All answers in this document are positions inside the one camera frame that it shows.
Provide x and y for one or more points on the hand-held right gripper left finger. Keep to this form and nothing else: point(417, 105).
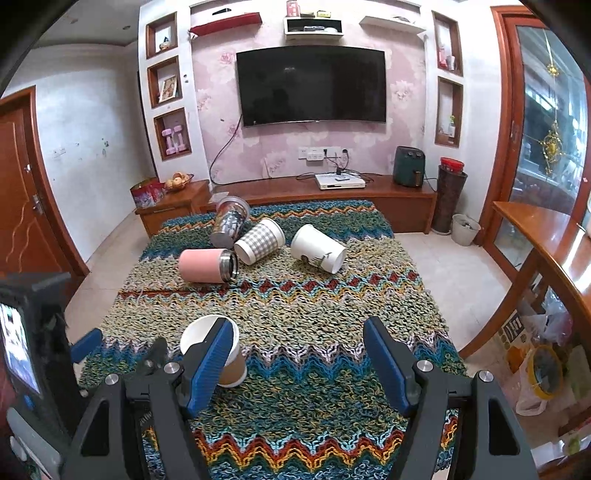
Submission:
point(210, 369)

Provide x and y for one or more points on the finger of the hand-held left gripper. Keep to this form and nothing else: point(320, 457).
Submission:
point(156, 356)
point(87, 345)

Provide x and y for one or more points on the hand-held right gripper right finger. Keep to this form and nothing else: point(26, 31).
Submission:
point(385, 364)

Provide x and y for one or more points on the white paper cup brown sleeve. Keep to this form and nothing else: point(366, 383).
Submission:
point(233, 368)

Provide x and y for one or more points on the pink steel tumbler cup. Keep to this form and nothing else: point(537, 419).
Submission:
point(203, 266)

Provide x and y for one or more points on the grey checkered paper cup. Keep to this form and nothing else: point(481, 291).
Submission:
point(261, 240)

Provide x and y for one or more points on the white cup with plant print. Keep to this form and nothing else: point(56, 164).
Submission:
point(315, 244)

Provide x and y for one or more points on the clear patterned tumbler cup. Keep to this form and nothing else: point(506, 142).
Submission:
point(228, 224)

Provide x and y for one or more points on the zigzag knitted blanket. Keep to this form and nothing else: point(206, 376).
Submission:
point(314, 314)

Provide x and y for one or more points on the brown wooden door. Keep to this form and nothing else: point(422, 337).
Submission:
point(23, 207)

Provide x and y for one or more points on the white plastic bucket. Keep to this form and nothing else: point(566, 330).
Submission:
point(465, 230)

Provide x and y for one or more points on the yellow rimmed container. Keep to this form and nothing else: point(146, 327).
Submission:
point(547, 369)

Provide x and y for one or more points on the colourful gift box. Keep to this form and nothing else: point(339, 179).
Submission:
point(147, 194)

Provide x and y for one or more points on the low wooden TV cabinet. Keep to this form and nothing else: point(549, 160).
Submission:
point(397, 199)

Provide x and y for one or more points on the tall dark floor vase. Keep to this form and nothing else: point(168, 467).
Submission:
point(448, 203)

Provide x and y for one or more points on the white plastic bag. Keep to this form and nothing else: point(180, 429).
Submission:
point(554, 323)

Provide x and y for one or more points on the white set-top box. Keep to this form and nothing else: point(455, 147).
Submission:
point(339, 183)

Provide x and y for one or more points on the dark green air fryer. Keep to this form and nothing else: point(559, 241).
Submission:
point(406, 166)

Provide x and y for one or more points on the glossy wooden side table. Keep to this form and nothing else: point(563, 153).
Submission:
point(540, 230)

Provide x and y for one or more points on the red round tin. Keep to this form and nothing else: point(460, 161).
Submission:
point(452, 164)

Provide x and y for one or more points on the pink dumbbell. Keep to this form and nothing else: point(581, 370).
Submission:
point(180, 139)
point(168, 142)

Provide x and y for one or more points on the small potted plant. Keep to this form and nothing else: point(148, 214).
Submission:
point(452, 125)

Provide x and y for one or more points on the framed picture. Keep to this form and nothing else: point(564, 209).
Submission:
point(168, 88)

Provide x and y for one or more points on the gold hanging ornament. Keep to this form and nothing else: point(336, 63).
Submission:
point(552, 143)

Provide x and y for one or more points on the pink box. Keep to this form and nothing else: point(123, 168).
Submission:
point(292, 8)

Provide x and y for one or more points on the white wall socket strip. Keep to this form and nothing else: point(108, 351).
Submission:
point(316, 153)

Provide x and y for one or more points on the glass door wooden frame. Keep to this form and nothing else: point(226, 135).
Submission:
point(501, 115)

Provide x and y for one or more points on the black wall television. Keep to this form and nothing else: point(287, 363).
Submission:
point(309, 85)

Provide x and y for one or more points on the red wall shelf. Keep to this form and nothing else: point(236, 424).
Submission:
point(221, 25)

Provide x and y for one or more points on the white box wall shelf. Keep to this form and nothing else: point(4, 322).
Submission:
point(314, 27)

